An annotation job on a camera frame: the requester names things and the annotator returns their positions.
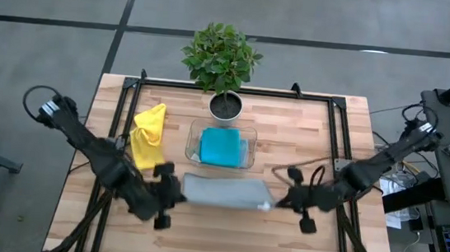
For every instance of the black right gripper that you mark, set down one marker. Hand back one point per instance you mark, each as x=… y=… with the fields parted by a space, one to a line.
x=313 y=198

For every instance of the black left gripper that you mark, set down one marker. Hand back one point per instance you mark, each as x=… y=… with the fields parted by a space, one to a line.
x=166 y=195

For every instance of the yellow microfiber towel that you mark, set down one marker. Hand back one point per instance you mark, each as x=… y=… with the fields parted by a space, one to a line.
x=147 y=135

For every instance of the gray microfiber towel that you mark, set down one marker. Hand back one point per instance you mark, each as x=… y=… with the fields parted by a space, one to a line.
x=227 y=192

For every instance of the clear plastic bin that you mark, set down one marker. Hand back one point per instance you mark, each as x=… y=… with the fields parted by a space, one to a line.
x=192 y=139

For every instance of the light blue smooth towel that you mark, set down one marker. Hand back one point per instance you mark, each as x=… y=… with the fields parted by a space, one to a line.
x=244 y=152

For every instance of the teal microfiber towel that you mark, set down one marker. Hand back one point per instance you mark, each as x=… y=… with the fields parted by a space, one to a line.
x=221 y=146

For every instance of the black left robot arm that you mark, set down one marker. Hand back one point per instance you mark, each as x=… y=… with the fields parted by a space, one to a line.
x=94 y=150

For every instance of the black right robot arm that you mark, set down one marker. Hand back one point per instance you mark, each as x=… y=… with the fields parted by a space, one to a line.
x=374 y=165

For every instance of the silver mounting plate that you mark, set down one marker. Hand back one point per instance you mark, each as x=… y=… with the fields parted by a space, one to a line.
x=340 y=165

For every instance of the white round plant pot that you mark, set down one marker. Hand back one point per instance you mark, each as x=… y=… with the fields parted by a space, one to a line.
x=224 y=119

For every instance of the green leafy small tree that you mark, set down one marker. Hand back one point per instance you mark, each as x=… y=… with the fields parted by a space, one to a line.
x=221 y=57

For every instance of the black metal table frame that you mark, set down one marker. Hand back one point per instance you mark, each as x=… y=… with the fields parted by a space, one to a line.
x=333 y=120

